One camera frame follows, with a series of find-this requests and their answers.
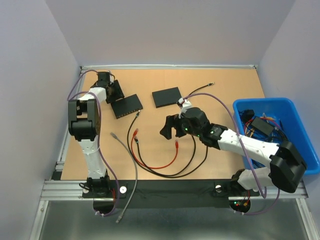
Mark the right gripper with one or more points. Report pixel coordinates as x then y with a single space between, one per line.
170 121

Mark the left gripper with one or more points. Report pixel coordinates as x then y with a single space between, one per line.
119 94

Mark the black network switch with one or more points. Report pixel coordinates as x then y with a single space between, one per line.
126 106
166 97

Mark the black ethernet cable short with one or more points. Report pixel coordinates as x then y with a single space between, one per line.
169 159

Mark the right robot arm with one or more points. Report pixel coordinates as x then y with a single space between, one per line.
283 165

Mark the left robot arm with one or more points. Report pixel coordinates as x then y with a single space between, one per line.
84 124

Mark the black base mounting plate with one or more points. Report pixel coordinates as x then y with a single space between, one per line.
184 193

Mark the black power adapter in bin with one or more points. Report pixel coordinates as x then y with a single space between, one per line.
262 126

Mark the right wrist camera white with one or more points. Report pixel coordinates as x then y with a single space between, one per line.
184 105

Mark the aluminium front rail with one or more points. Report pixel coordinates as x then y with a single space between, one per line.
69 190

